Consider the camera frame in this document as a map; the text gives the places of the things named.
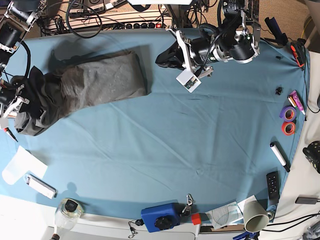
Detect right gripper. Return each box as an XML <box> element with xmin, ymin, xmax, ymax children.
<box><xmin>0</xmin><ymin>66</ymin><xmax>45</xmax><ymax>118</ymax></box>

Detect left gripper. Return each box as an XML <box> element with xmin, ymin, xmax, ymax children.
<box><xmin>155</xmin><ymin>37</ymin><xmax>230</xmax><ymax>70</ymax></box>

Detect dark grey T-shirt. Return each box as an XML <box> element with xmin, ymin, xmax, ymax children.
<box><xmin>14</xmin><ymin>50</ymin><xmax>147</xmax><ymax>136</ymax></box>

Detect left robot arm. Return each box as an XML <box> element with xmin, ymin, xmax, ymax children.
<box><xmin>155</xmin><ymin>0</ymin><xmax>261</xmax><ymax>74</ymax></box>

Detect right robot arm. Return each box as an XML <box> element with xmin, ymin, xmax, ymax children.
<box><xmin>0</xmin><ymin>0</ymin><xmax>47</xmax><ymax>118</ymax></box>

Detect power strip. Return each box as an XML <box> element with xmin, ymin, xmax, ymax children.
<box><xmin>111</xmin><ymin>22</ymin><xmax>166</xmax><ymax>30</ymax></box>

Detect translucent plastic cup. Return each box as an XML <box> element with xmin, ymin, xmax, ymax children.
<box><xmin>2</xmin><ymin>149</ymin><xmax>33</xmax><ymax>185</ymax></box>

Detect white paper sheet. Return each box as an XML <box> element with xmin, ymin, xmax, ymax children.
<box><xmin>15</xmin><ymin>146</ymin><xmax>48</xmax><ymax>179</ymax></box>

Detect white rectangular device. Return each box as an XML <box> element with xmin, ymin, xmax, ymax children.
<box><xmin>24</xmin><ymin>174</ymin><xmax>57</xmax><ymax>199</ymax></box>

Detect blue table cloth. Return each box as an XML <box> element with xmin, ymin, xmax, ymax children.
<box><xmin>0</xmin><ymin>29</ymin><xmax>310</xmax><ymax>219</ymax></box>

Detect blue black clamp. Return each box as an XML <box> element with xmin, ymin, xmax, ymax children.
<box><xmin>264</xmin><ymin>17</ymin><xmax>289</xmax><ymax>46</ymax></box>

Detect small black clip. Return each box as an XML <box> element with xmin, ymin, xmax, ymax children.
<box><xmin>275</xmin><ymin>86</ymin><xmax>283</xmax><ymax>96</ymax></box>

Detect glass bottle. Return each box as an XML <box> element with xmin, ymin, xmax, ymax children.
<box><xmin>51</xmin><ymin>198</ymin><xmax>84</xmax><ymax>240</ymax></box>

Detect purple tape roll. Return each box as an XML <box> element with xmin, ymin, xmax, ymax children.
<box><xmin>279</xmin><ymin>105</ymin><xmax>297</xmax><ymax>122</ymax></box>

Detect orange black clamp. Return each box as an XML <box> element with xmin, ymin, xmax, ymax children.
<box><xmin>290</xmin><ymin>40</ymin><xmax>306</xmax><ymax>68</ymax></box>

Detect small battery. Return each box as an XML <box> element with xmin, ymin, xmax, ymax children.
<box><xmin>287</xmin><ymin>95</ymin><xmax>297</xmax><ymax>109</ymax></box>

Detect purple glue tube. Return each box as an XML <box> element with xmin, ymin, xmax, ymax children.
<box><xmin>290</xmin><ymin>90</ymin><xmax>306</xmax><ymax>115</ymax></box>

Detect red tape roll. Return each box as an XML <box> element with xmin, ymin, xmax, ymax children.
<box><xmin>281</xmin><ymin>122</ymin><xmax>296</xmax><ymax>136</ymax></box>

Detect silver carabiner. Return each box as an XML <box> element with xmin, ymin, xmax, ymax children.
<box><xmin>186</xmin><ymin>194</ymin><xmax>194</xmax><ymax>206</ymax></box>

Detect black remote control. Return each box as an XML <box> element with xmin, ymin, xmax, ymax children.
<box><xmin>266</xmin><ymin>171</ymin><xmax>280</xmax><ymax>205</ymax></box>

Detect blue box with black knob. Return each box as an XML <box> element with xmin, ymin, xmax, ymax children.
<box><xmin>140</xmin><ymin>203</ymin><xmax>181</xmax><ymax>233</ymax></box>

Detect red cube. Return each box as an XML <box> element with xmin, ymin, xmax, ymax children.
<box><xmin>191</xmin><ymin>213</ymin><xmax>202</xmax><ymax>226</ymax></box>

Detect paper sheets with drawing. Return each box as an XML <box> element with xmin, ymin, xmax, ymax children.
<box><xmin>205</xmin><ymin>195</ymin><xmax>257</xmax><ymax>230</ymax></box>

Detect black dotted object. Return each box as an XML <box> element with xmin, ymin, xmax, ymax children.
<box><xmin>302</xmin><ymin>140</ymin><xmax>320</xmax><ymax>174</ymax></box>

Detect grey-green mug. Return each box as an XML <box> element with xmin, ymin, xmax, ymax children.
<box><xmin>243</xmin><ymin>200</ymin><xmax>269</xmax><ymax>233</ymax></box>

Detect red handled tool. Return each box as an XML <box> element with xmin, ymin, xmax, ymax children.
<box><xmin>3</xmin><ymin>127</ymin><xmax>18</xmax><ymax>142</ymax></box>

